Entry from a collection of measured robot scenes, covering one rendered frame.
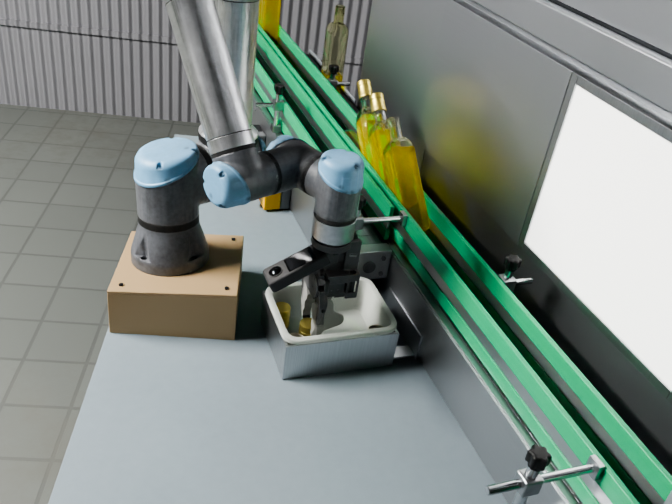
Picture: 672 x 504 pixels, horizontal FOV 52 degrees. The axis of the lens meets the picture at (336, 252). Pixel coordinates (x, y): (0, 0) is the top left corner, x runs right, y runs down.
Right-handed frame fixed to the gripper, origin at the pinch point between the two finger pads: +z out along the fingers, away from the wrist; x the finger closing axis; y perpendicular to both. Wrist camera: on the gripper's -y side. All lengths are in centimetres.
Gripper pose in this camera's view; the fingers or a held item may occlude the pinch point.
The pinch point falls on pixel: (308, 326)
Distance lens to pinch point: 132.2
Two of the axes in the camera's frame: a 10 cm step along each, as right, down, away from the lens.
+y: 9.4, -0.8, 3.4
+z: -1.3, 8.3, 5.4
